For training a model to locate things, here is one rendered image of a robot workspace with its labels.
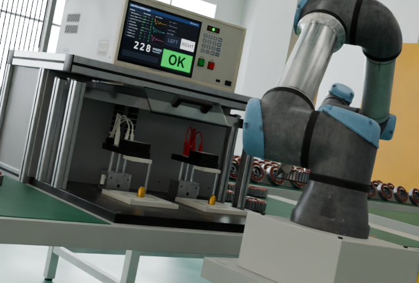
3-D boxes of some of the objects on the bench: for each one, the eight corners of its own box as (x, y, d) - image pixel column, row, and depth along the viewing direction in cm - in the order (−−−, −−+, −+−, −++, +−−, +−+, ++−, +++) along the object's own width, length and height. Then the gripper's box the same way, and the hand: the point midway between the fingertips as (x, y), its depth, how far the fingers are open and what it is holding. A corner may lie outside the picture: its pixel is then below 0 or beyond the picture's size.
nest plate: (178, 209, 183) (179, 204, 183) (130, 204, 174) (130, 199, 174) (148, 197, 195) (148, 193, 195) (101, 192, 186) (101, 188, 186)
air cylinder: (196, 201, 211) (199, 183, 211) (176, 199, 207) (179, 181, 207) (186, 197, 215) (189, 180, 215) (166, 196, 211) (170, 177, 211)
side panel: (32, 184, 194) (53, 70, 194) (21, 183, 192) (43, 68, 192) (-5, 167, 216) (15, 65, 216) (-14, 166, 214) (6, 63, 214)
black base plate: (312, 238, 194) (313, 230, 194) (114, 223, 155) (116, 212, 155) (210, 204, 231) (211, 197, 231) (30, 184, 192) (31, 176, 192)
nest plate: (246, 215, 198) (247, 211, 198) (205, 212, 189) (206, 207, 189) (214, 205, 210) (215, 201, 210) (174, 201, 201) (175, 196, 201)
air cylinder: (128, 194, 196) (132, 174, 196) (105, 191, 192) (109, 171, 192) (119, 190, 200) (123, 171, 200) (96, 187, 196) (100, 168, 196)
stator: (236, 208, 231) (238, 197, 231) (229, 203, 242) (231, 192, 242) (268, 214, 233) (270, 203, 233) (260, 209, 244) (262, 198, 244)
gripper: (300, 133, 205) (274, 186, 214) (354, 145, 210) (326, 196, 220) (292, 118, 212) (267, 169, 221) (345, 129, 217) (318, 179, 227)
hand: (295, 177), depth 223 cm, fingers closed on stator, 13 cm apart
